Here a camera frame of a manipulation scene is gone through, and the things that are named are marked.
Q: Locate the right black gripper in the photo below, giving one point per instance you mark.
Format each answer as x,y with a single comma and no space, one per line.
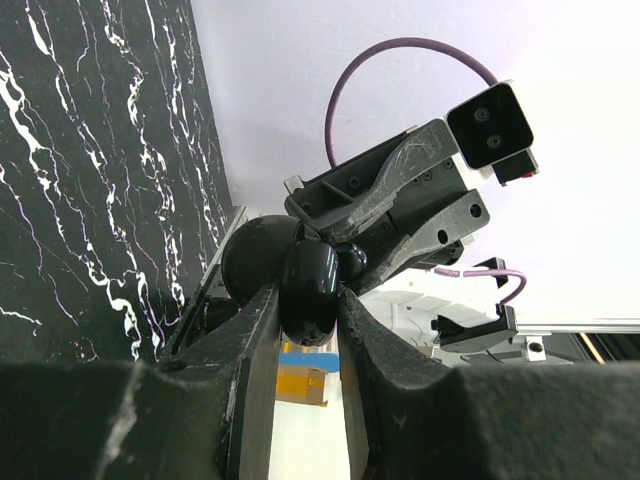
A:
401,202

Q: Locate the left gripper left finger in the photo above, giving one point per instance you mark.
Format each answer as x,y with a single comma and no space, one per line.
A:
206,413

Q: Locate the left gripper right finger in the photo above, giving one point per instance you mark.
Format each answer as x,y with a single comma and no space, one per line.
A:
408,416

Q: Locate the black earbud charging case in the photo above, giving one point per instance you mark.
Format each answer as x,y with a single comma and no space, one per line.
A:
275,249

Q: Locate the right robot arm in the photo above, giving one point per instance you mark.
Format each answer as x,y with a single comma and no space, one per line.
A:
401,215

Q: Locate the yellow tape object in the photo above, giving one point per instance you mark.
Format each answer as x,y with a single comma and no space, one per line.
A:
301,378

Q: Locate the aluminium frame rail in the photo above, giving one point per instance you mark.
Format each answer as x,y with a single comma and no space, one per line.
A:
458,306

